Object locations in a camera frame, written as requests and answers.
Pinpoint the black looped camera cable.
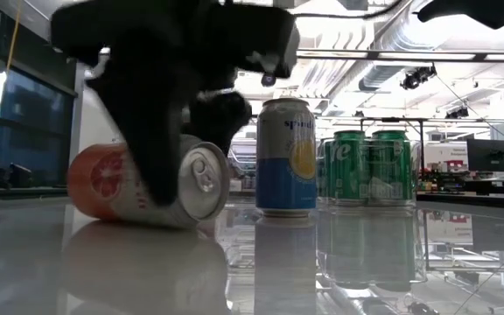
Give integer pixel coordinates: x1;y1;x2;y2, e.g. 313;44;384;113
295;0;419;21

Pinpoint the dark office desk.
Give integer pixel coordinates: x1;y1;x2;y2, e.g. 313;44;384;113
417;170;504;198

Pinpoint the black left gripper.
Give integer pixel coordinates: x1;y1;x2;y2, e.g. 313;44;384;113
50;0;253;207

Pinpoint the dark glass partition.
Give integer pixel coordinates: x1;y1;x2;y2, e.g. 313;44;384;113
0;8;78;189

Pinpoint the silver ventilation duct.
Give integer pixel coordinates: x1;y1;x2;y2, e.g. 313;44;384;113
297;0;437;95

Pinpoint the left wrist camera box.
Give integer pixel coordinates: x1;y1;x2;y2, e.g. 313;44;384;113
210;2;301;81

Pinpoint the orange Spindrift can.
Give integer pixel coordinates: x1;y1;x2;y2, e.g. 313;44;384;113
66;134;232;230

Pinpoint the black computer monitor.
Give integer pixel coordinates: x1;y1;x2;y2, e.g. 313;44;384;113
466;138;504;173

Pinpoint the black track spotlight cluster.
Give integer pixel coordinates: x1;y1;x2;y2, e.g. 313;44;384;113
444;105;471;120
402;64;438;91

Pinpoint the blue Spindrift can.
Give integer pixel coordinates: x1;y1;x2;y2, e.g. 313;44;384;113
255;97;318;219

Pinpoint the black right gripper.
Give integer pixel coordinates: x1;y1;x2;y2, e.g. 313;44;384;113
416;0;504;30

